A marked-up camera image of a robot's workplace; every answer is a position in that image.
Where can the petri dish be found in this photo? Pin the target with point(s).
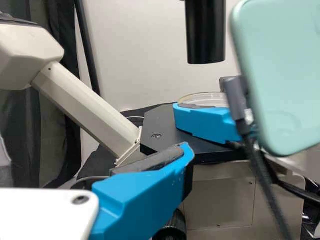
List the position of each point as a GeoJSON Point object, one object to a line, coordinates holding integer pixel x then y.
{"type": "Point", "coordinates": [202, 98]}

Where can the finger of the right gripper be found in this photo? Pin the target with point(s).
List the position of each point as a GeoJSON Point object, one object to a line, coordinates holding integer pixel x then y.
{"type": "Point", "coordinates": [207, 122]}

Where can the right wrist camera phone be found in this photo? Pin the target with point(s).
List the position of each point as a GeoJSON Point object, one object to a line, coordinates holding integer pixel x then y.
{"type": "Point", "coordinates": [282, 75]}

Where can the cream microscope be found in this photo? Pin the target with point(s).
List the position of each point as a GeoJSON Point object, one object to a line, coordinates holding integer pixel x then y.
{"type": "Point", "coordinates": [82, 105]}

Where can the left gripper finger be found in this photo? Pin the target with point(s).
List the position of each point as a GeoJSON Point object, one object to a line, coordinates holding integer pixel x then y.
{"type": "Point", "coordinates": [140, 195]}

